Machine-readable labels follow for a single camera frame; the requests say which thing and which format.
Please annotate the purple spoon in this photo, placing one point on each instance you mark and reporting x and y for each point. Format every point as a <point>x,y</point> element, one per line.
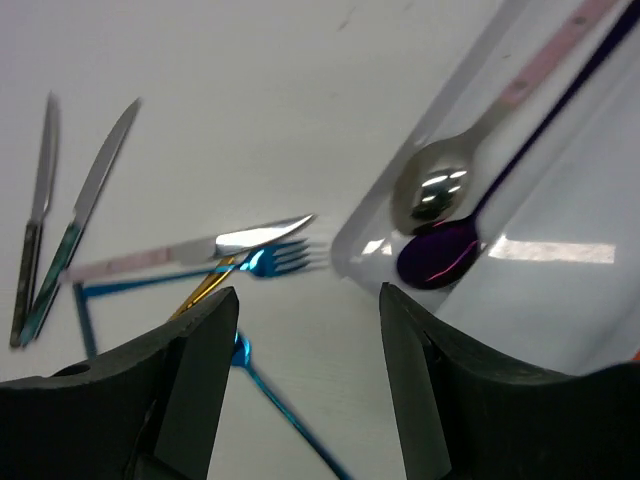
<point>443,253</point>

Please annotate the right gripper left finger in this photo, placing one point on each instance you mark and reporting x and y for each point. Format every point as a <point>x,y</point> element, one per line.
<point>148,409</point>

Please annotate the silver knife dark handle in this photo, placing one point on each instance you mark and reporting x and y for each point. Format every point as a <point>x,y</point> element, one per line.
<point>33,232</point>

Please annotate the silver spoon pink handle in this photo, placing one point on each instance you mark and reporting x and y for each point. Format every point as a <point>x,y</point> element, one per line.
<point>436,178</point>

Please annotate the blue fork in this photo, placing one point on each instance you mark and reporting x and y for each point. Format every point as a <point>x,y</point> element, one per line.
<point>242,359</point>
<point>279,259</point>

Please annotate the white divided utensil tray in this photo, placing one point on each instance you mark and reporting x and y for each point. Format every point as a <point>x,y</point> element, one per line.
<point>556,283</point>

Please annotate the silver knife teal handle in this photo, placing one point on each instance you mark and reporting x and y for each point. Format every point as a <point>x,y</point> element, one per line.
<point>82,211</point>

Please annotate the gold fork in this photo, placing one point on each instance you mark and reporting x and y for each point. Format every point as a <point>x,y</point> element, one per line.
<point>206,287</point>

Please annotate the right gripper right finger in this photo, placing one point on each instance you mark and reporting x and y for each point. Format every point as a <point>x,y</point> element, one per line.
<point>464,410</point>

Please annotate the silver knife pink handle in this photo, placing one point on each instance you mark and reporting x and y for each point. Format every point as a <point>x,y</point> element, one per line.
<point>192,252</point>

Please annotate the blue chopstick horizontal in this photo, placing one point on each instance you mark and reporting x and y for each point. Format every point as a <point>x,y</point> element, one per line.
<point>103,289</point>

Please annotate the blue chopstick diagonal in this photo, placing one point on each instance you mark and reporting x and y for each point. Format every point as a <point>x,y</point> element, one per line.
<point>86,327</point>

